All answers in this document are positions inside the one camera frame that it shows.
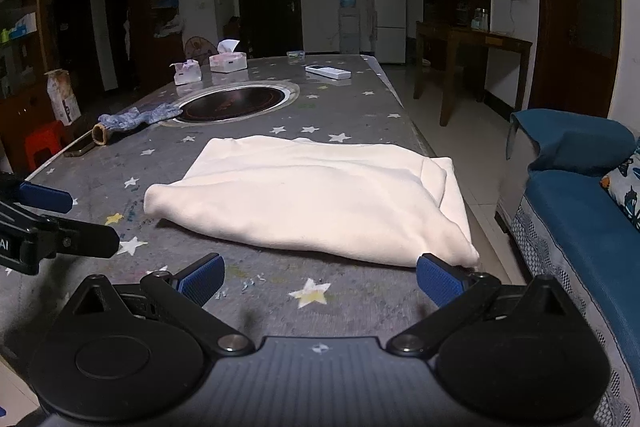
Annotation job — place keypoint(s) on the glass jar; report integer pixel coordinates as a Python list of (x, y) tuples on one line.
[(480, 19)]

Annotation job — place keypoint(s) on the white remote control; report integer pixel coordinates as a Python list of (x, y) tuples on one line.
[(327, 72)]

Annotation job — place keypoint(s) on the white printed paper sack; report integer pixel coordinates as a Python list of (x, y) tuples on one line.
[(64, 99)]

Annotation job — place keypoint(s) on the black smartphone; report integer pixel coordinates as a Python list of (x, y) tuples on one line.
[(80, 149)]

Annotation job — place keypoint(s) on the white water dispenser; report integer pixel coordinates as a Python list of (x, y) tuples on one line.
[(349, 32)]

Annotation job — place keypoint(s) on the blue sofa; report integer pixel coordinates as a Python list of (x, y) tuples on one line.
[(575, 207)]

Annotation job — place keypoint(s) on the dark wooden door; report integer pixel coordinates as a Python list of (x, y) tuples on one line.
[(270, 2)]

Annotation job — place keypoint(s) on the printed cushion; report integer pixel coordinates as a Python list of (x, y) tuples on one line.
[(625, 192)]

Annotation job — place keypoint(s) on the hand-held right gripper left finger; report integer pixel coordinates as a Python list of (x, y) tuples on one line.
[(202, 279)]

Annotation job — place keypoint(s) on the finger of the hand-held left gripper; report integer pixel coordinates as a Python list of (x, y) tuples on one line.
[(82, 241), (47, 199)]

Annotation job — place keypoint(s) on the white refrigerator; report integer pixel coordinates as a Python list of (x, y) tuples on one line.
[(389, 19)]

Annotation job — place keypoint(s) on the blue knit work glove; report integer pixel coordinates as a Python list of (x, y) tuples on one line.
[(130, 119)]

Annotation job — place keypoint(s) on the wooden door with glass panel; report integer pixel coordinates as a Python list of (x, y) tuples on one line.
[(590, 7)]

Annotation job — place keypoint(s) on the white tissue box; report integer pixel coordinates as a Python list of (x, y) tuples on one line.
[(227, 59)]

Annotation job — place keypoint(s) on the white box of pink wipes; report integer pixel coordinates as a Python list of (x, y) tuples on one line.
[(187, 74)]

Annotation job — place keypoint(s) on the cream sweatshirt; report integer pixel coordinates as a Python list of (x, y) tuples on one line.
[(310, 197)]

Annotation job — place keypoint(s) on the wooden side desk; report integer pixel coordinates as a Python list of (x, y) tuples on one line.
[(475, 38)]

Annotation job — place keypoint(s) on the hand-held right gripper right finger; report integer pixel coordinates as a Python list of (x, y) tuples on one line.
[(440, 287)]

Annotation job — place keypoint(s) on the large wooden display cabinet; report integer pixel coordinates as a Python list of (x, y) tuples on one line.
[(25, 72)]

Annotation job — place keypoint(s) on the tall wooden shelf unit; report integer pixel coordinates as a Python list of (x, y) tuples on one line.
[(157, 42)]

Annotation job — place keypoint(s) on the grey star-print tablecloth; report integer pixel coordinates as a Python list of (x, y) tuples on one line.
[(350, 107)]

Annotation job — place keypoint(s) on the round black induction cooktop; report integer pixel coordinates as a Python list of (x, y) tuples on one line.
[(235, 99)]

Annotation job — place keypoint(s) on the red plastic stool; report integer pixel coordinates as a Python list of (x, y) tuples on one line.
[(42, 142)]

